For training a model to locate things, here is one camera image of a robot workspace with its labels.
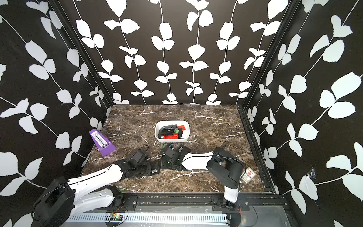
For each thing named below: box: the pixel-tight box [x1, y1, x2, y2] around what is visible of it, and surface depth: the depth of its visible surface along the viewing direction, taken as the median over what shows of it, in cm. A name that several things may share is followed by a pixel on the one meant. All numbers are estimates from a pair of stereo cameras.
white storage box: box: [154, 120, 191, 143], surface depth 103 cm
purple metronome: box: [88, 128, 117, 157], surface depth 88 cm
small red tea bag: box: [160, 133, 179, 140], surface depth 98 cm
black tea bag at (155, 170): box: [150, 167, 161, 175], surface depth 86 cm
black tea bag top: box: [157, 123, 178, 139], surface depth 100 cm
